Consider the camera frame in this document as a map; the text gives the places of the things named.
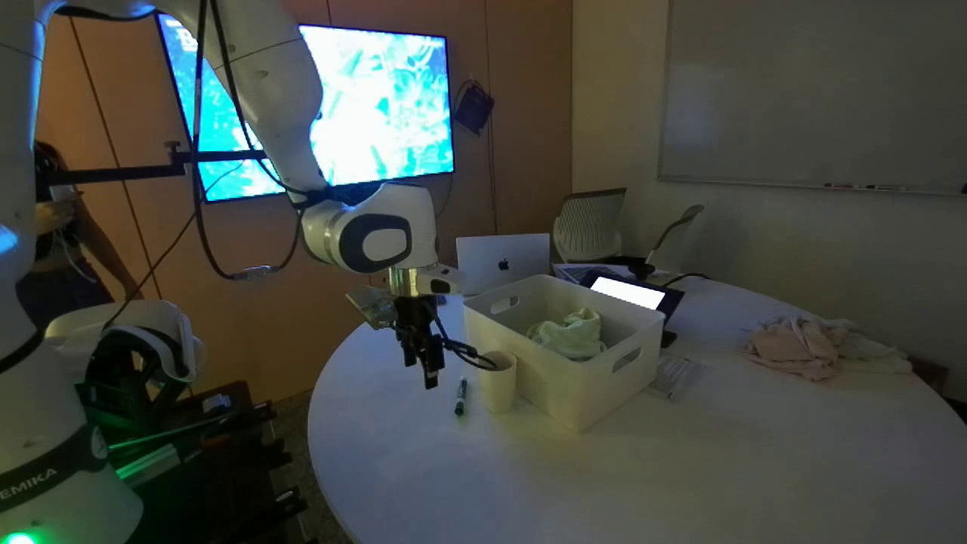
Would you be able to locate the white VR headset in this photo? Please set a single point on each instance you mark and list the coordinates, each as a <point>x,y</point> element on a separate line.
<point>160,333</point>

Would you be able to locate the white plastic basket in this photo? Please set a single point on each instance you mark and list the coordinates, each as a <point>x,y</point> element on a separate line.
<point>594,389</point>

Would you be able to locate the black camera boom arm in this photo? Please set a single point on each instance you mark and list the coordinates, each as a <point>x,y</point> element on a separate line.
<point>123,171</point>

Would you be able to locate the tablet with lit screen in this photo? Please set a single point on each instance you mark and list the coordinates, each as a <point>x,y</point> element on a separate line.
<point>630,292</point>

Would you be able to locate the black wall device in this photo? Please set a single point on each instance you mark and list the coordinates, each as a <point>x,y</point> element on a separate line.
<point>475,107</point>

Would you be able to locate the pale green towel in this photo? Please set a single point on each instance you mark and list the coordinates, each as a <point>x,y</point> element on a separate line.
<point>573,337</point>

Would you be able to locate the green marker pen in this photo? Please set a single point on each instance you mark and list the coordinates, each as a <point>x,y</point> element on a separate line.
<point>461,397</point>

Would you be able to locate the whiteboard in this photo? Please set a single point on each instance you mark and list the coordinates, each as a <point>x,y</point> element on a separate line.
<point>805,92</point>

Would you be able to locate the black robot cart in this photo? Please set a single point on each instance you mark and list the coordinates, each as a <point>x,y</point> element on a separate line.
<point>202,473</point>

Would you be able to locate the small clear plastic packet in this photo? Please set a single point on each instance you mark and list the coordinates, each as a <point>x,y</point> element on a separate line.
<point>680,377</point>

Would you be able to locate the silver laptop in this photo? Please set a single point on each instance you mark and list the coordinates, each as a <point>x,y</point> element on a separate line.
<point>503,264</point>

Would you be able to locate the curved grey chair back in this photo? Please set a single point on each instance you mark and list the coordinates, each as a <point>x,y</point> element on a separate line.
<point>689,213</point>

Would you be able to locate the wall mounted TV monitor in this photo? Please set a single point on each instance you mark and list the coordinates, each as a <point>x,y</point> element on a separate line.
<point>394,102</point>

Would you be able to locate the pink cloth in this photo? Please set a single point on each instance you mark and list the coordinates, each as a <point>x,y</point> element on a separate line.
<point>796,350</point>

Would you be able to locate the person in dark clothes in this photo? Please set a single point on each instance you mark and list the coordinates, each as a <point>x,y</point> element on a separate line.
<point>61,223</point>

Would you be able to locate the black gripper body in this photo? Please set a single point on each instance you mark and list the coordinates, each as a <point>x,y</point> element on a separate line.
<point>414,319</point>

